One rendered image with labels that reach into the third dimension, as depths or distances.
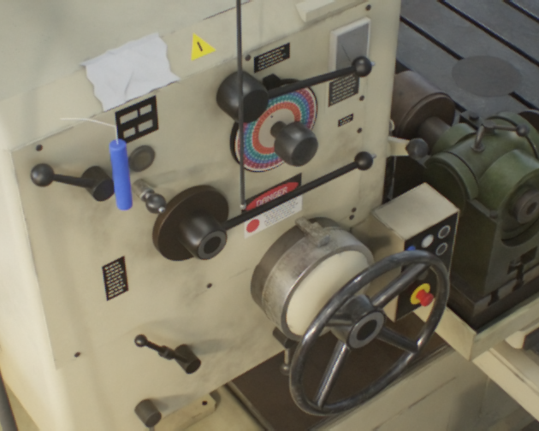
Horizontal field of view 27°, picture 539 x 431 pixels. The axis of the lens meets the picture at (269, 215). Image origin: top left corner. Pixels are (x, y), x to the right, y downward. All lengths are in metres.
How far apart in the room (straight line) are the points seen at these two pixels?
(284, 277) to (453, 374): 1.13
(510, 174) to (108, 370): 0.95
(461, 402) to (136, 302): 1.49
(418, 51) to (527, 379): 1.01
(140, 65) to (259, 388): 1.31
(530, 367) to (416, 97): 0.73
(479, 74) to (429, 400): 0.91
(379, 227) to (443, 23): 1.26
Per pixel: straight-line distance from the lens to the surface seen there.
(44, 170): 1.63
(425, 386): 3.03
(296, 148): 1.83
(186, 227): 1.87
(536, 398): 2.82
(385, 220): 2.23
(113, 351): 2.03
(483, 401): 3.36
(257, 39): 1.80
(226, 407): 2.83
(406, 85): 2.63
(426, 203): 2.28
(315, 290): 2.07
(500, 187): 2.43
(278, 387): 2.84
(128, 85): 1.70
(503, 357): 2.85
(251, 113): 1.77
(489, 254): 2.47
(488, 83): 3.17
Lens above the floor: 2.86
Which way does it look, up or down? 43 degrees down
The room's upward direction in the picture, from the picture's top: straight up
